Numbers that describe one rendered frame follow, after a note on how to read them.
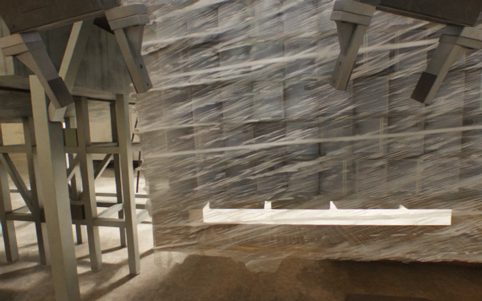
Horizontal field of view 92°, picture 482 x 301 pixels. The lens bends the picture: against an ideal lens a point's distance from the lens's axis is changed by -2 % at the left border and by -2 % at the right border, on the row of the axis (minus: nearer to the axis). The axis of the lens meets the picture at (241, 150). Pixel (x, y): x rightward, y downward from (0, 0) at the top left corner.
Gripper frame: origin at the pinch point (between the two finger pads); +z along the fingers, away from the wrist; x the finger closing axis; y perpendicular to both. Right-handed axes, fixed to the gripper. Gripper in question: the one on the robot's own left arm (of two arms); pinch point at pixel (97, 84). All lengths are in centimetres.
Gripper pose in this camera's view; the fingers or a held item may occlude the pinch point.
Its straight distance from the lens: 40.4
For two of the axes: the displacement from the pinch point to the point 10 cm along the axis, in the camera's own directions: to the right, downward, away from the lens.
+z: 1.8, 8.6, 4.8
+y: 0.7, -5.0, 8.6
